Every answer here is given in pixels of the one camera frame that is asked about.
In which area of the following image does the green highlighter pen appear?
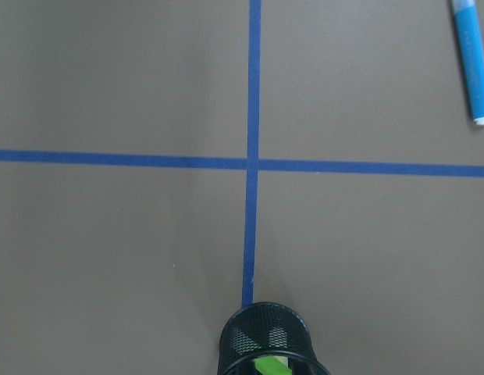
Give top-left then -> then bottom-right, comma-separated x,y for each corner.
253,355 -> 292,375

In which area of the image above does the blue highlighter pen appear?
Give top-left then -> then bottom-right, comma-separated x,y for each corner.
450,0 -> 484,127

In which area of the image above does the black mesh pen cup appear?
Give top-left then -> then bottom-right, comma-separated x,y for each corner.
217,302 -> 329,374

